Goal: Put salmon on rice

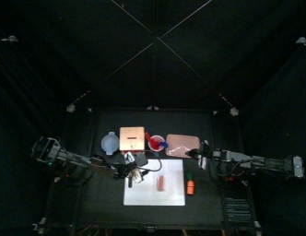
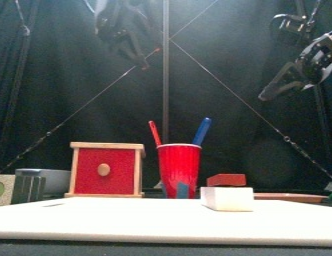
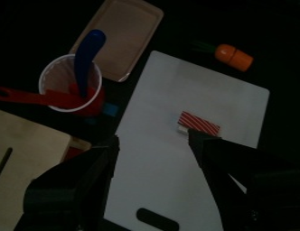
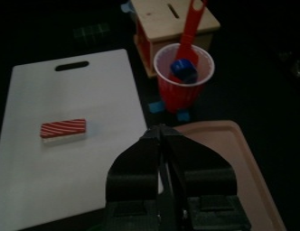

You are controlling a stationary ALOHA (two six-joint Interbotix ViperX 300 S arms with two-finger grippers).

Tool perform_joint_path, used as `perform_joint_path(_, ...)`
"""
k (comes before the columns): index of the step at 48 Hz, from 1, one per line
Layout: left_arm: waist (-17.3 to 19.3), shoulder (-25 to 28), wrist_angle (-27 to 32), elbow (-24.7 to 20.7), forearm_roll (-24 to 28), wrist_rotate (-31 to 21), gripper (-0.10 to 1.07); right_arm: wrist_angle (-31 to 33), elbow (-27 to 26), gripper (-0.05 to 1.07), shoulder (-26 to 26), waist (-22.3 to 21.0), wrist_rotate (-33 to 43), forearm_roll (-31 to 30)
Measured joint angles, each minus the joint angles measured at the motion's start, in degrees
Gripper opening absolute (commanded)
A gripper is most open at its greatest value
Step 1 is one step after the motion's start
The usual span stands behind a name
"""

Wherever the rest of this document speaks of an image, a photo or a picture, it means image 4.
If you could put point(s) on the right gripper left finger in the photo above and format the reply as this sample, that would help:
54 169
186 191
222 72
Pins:
134 180

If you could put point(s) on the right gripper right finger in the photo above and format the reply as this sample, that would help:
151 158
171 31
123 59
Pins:
205 183

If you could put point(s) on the red striped toy salmon slice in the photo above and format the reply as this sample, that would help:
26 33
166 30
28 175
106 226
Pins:
63 127

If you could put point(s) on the white toy rice block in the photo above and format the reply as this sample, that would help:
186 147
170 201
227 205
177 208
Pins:
66 139

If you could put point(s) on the pink plastic tray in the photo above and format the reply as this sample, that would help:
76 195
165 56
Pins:
245 168

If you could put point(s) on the white plastic cutting board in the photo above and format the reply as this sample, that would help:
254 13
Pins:
67 168

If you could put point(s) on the blue tape piece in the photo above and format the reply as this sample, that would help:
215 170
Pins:
183 115
157 107

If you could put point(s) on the red plastic cup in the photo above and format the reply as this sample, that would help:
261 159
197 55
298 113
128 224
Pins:
178 96

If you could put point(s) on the blue plastic utensil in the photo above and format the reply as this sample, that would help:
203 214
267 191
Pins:
183 70

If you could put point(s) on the red plastic utensil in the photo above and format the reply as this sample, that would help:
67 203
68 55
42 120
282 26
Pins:
190 33

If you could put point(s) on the wooden box with red panel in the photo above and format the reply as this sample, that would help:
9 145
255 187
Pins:
159 24

